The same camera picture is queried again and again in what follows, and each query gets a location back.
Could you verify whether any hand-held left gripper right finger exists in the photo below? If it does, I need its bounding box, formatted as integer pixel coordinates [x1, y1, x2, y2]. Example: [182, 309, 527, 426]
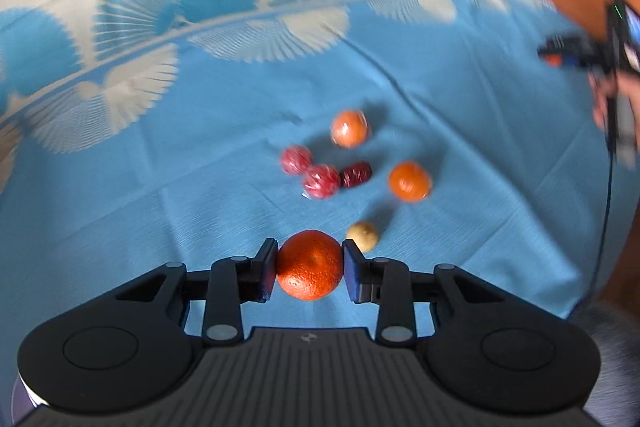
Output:
[341, 239, 505, 349]

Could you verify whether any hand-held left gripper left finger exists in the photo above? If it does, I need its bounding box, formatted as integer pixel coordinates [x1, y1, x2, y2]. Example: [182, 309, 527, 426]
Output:
[115, 238, 279, 349]

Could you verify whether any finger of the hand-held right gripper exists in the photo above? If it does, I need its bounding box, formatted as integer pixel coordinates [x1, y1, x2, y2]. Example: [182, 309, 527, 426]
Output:
[536, 34, 598, 70]

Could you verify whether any bare orange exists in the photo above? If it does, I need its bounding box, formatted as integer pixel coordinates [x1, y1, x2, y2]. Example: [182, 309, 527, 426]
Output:
[276, 230, 345, 302]

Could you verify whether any plastic-wrapped orange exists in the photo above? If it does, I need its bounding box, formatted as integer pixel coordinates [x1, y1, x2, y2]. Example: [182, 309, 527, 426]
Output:
[388, 161, 433, 204]
[330, 109, 373, 150]

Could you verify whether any person's right hand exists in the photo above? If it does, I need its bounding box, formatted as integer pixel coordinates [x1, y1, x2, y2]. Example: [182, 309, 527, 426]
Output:
[591, 69, 640, 132]

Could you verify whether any small beige round fruit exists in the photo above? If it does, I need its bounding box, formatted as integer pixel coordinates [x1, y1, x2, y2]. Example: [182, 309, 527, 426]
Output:
[346, 221, 381, 254]

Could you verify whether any red plastic-wrapped round fruit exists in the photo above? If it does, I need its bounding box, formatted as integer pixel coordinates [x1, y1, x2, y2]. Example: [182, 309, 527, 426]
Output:
[301, 164, 342, 200]
[280, 145, 314, 176]

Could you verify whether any dark red date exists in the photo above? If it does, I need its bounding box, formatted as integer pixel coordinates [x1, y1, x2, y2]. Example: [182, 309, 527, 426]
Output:
[340, 162, 374, 188]

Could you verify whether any blue fan-print tablecloth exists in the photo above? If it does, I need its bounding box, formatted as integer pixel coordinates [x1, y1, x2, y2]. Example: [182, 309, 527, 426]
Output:
[0, 0, 640, 408]

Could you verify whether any grey fuzzy cloth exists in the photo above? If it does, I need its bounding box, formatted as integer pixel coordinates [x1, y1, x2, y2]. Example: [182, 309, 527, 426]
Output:
[570, 301, 640, 427]

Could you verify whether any black cable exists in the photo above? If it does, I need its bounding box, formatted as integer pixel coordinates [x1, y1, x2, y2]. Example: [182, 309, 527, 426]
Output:
[587, 142, 615, 308]

